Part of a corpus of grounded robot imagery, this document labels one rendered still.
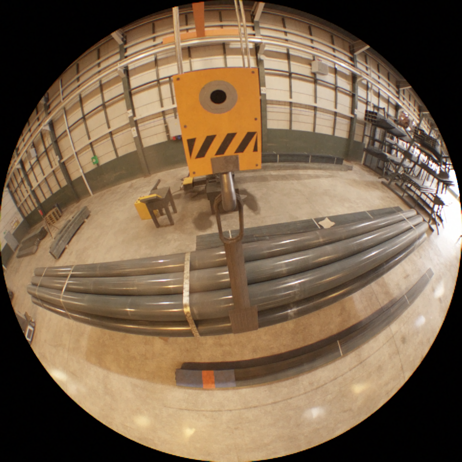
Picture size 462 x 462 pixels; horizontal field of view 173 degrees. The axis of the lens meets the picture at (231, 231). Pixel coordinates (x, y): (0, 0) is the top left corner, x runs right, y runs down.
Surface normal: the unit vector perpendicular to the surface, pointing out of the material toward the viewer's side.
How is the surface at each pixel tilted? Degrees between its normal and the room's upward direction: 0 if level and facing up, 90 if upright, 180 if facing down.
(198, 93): 90
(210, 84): 90
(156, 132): 90
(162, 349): 0
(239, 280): 51
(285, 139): 90
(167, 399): 0
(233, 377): 0
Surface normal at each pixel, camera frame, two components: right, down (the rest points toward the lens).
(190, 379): -0.07, -0.73
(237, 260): 0.06, 0.07
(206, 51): 0.13, 0.67
